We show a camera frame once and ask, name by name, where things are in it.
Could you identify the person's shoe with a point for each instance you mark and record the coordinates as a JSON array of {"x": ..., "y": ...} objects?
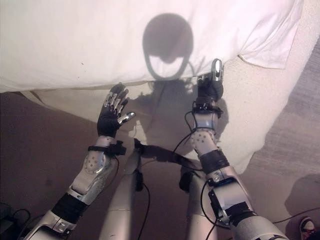
[{"x": 308, "y": 226}]

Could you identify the cream bed sheet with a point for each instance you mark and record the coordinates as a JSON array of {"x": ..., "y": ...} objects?
[{"x": 260, "y": 105}]

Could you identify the white duvet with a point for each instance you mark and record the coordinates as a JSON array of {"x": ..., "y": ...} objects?
[{"x": 75, "y": 37}]

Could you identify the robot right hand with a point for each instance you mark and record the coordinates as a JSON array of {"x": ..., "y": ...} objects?
[{"x": 208, "y": 87}]

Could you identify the robot right leg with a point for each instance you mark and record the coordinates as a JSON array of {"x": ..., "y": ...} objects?
[{"x": 197, "y": 212}]

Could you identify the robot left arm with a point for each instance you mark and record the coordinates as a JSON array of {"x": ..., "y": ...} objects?
[{"x": 87, "y": 175}]

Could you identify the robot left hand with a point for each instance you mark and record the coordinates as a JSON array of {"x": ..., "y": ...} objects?
[{"x": 107, "y": 123}]

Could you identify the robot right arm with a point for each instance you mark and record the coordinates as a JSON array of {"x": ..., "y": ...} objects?
[{"x": 225, "y": 190}]

